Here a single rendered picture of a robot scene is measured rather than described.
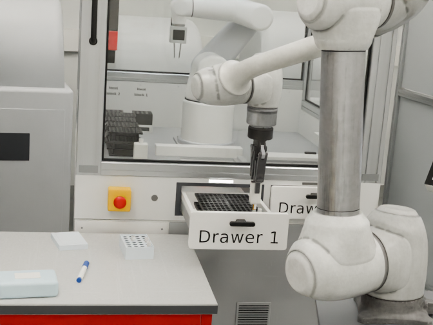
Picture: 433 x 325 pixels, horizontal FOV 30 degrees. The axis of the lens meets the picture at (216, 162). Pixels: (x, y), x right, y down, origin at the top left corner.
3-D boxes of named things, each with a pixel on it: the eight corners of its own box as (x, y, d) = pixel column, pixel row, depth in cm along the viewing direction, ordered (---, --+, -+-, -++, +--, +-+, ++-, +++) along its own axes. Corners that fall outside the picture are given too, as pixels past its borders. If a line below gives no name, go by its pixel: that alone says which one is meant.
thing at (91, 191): (375, 224, 277) (380, 183, 274) (73, 218, 259) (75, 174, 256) (301, 162, 368) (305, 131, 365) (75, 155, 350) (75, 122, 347)
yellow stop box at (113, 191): (130, 212, 256) (131, 190, 255) (107, 211, 255) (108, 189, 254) (129, 207, 261) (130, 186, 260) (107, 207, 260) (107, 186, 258)
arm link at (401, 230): (439, 294, 202) (445, 209, 198) (387, 307, 192) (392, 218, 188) (392, 276, 215) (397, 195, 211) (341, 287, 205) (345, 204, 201)
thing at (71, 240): (87, 249, 243) (87, 244, 243) (58, 251, 240) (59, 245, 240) (78, 236, 255) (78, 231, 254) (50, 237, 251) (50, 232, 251)
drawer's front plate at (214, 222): (286, 250, 237) (289, 214, 235) (188, 249, 232) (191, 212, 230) (285, 248, 239) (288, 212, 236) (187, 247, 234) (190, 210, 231)
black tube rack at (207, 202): (260, 233, 245) (262, 213, 244) (203, 233, 242) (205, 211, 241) (245, 213, 266) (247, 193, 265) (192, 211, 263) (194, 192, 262)
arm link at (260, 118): (274, 104, 242) (272, 124, 244) (244, 103, 241) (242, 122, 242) (281, 109, 234) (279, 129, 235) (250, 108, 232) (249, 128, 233)
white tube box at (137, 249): (153, 259, 239) (154, 247, 238) (125, 259, 236) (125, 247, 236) (145, 245, 250) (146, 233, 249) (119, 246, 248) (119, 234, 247)
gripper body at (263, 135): (276, 128, 235) (274, 159, 237) (270, 123, 243) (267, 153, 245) (251, 128, 234) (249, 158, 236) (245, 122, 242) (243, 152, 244)
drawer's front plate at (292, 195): (352, 220, 273) (356, 188, 271) (269, 218, 268) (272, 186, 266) (351, 218, 275) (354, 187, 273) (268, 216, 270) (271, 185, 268)
